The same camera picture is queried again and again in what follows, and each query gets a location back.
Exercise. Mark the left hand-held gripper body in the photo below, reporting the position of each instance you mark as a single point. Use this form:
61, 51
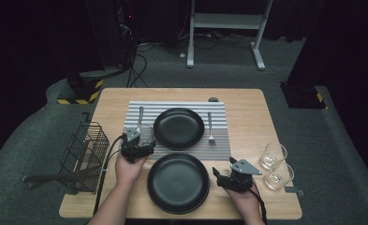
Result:
133, 153

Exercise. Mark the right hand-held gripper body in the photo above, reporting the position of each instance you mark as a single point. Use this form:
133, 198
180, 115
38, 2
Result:
239, 181

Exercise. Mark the silver table knife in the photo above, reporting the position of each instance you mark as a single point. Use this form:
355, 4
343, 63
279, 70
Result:
140, 114

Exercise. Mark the black round plate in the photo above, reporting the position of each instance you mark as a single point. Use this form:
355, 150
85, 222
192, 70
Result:
178, 183
178, 128

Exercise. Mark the silver fork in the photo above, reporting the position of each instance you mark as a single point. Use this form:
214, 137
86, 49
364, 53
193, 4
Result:
209, 122

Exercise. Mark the person's left hand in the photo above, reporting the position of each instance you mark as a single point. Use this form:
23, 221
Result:
127, 173

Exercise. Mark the person's right hand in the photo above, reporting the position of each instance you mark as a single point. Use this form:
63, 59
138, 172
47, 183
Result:
247, 204

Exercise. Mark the grey striped placemat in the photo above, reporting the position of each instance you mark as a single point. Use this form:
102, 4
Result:
222, 146

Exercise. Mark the small grey table clip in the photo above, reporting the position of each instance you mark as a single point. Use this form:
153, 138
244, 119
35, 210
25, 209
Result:
292, 189

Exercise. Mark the dark round table grommet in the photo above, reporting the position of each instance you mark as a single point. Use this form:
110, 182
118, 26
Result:
213, 99

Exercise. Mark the black stand yellow striped base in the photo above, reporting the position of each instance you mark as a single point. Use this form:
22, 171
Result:
81, 89

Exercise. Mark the dark two-pronged bar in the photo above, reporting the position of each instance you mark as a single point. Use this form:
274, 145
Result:
44, 179

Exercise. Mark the dark electronics rack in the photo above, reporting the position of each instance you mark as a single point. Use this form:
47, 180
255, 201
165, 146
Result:
127, 18

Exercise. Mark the white metal stand frame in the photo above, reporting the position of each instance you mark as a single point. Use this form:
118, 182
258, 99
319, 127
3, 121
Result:
225, 21

